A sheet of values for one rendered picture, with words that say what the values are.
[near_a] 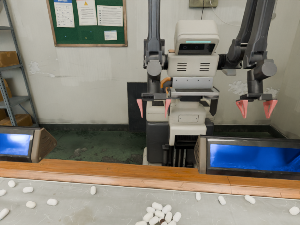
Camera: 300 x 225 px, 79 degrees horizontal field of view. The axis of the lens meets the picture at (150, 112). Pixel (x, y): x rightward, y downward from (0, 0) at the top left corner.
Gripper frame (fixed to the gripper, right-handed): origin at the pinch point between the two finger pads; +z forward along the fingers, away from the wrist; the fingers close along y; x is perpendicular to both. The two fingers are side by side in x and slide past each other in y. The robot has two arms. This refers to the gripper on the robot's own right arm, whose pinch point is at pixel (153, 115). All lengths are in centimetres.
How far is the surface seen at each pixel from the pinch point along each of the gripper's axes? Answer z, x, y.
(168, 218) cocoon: 34.4, -15.1, 4.7
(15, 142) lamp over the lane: 8.3, -35.5, -31.3
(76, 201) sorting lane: 32.4, -7.1, -28.6
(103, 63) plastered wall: -78, 154, -65
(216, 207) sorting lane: 33.2, -8.8, 22.7
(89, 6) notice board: -134, 123, -75
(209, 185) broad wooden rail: 27.7, -2.3, 22.3
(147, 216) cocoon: 33.9, -14.8, -1.8
